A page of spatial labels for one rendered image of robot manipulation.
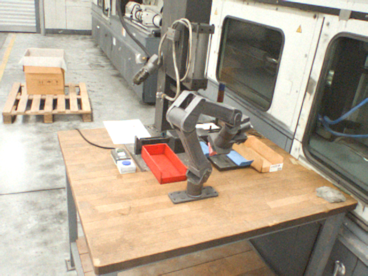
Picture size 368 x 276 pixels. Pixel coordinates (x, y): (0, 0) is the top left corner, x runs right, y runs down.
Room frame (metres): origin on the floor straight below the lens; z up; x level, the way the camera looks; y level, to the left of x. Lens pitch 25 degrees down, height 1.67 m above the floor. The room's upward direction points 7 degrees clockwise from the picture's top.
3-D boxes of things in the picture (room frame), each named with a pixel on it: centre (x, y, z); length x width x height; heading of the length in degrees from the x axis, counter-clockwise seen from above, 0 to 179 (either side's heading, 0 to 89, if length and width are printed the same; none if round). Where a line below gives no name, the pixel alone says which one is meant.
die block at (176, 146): (1.57, -0.02, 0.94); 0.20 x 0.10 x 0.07; 118
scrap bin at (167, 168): (1.33, 0.09, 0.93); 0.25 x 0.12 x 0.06; 28
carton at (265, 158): (1.53, -0.36, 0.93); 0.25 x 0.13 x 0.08; 28
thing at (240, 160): (1.47, -0.26, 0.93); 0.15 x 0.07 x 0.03; 29
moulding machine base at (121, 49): (7.24, 1.35, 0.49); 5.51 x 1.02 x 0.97; 24
